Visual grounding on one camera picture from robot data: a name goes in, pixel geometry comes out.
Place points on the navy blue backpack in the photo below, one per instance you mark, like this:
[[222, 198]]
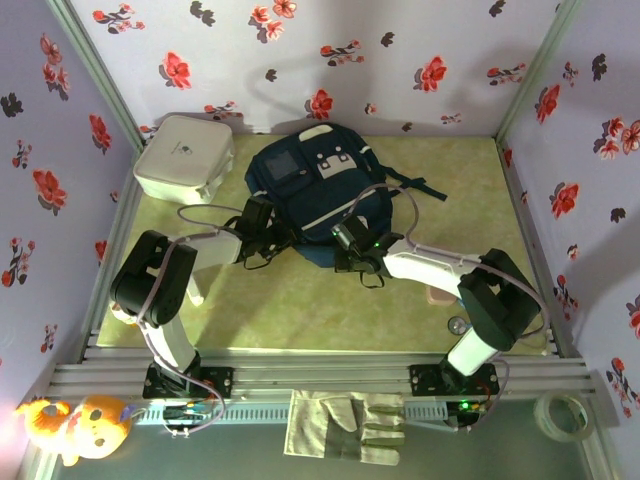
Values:
[[300, 190]]

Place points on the pink pencil case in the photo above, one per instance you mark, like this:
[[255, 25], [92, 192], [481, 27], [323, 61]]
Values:
[[440, 299]]

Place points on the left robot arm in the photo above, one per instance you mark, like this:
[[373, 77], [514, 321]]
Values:
[[215, 247]]

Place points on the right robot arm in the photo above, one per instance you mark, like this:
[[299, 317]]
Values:
[[425, 265]]

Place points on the white fabric zip case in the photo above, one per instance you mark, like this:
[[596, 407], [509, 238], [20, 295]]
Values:
[[180, 160]]

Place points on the white plastic tube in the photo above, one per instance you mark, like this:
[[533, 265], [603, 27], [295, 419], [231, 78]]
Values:
[[196, 292]]

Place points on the round metal disc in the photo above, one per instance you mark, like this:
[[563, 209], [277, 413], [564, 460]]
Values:
[[456, 325]]

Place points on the white glue bottle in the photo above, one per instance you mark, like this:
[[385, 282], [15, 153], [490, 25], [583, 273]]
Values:
[[120, 315]]

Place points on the grey work glove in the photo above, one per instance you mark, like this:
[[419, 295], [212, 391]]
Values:
[[320, 425]]

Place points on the small circuit board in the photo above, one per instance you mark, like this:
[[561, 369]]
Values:
[[467, 407], [182, 412]]

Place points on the clear tape roll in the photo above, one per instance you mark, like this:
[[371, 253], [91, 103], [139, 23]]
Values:
[[539, 417]]

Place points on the orange plush toy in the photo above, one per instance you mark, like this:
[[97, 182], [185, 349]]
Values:
[[95, 430]]

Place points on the aluminium front rail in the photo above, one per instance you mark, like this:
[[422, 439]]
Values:
[[325, 370]]

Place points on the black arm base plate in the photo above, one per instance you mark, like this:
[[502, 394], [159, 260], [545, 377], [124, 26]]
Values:
[[422, 380], [220, 380]]

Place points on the aluminium side rail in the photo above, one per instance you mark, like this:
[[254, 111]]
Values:
[[120, 225], [525, 225]]

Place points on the white plastic bracket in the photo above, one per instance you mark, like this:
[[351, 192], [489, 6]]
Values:
[[548, 342]]

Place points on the aluminium corner post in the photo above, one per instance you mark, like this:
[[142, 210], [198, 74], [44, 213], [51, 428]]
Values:
[[95, 75], [539, 70]]

